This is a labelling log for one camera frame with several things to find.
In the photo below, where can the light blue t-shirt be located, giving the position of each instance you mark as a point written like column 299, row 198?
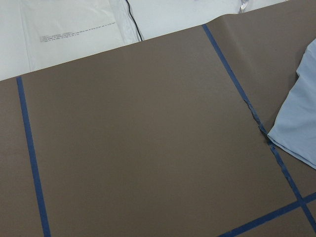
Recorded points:
column 294, row 129

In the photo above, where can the brown paper table cover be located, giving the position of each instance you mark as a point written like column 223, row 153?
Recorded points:
column 162, row 138

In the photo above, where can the clear plastic bag with text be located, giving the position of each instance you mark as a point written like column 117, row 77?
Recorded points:
column 59, row 31

